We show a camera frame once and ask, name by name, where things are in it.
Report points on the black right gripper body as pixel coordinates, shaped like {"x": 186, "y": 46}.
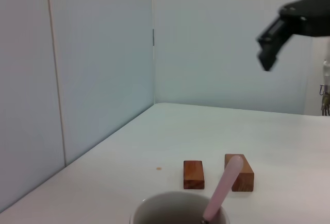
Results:
{"x": 315, "y": 15}

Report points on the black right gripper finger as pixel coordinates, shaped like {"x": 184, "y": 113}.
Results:
{"x": 273, "y": 43}

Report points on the grey ceramic cup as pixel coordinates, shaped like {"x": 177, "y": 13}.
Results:
{"x": 165, "y": 208}

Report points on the background hanging metal object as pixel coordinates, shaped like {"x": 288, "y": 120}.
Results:
{"x": 326, "y": 100}

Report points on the notched brown wooden block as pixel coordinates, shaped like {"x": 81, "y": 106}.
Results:
{"x": 245, "y": 180}

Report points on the flat brown wooden block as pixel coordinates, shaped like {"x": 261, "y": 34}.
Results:
{"x": 194, "y": 175}

